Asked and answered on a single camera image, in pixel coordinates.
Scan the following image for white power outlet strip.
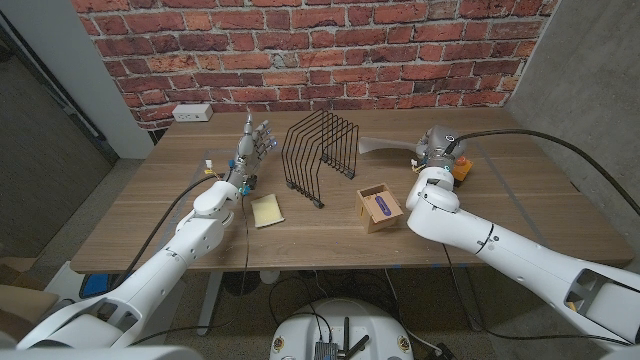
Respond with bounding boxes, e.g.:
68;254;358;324
171;102;215;124

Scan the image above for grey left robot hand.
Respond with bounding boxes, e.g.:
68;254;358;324
227;113;279;194

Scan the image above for orange block with red button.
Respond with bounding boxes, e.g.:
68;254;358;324
451;155;475;189

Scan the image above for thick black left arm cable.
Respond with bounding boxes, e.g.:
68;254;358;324
106;171;227;292

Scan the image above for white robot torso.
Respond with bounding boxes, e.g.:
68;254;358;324
268;297;416;360

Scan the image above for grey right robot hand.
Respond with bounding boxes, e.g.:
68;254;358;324
412;124;469;172

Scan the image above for white paper file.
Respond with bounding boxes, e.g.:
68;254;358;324
357;135;427;157

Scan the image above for black antenna module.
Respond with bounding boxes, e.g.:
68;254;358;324
313;315;372;360

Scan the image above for white table leg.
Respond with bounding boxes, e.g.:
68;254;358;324
195;270;225;338

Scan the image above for grey table leg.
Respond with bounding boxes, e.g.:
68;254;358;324
448;266;487;334

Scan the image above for brown cardboard box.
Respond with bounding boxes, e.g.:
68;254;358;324
0;256;60;343

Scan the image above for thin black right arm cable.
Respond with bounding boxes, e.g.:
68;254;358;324
441;243;632;348

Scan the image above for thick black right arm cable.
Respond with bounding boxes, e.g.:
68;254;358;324
446;127;640;217

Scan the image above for yellow sticky note pad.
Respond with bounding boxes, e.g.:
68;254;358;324
249;193;286;229

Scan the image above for blue object under table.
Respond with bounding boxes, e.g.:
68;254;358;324
79;272;127;300

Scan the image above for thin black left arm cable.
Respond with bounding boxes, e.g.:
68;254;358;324
130;192;252;347

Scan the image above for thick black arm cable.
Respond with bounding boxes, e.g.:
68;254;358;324
446;127;640;217
106;171;227;292

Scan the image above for black wire file holder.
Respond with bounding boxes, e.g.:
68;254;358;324
280;108;361;210

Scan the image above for small wooden box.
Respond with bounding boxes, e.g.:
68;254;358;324
354;181;405;235

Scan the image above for red brick printed backdrop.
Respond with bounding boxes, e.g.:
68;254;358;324
69;0;561;132

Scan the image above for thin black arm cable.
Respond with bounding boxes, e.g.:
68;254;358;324
130;192;252;347
441;243;632;348

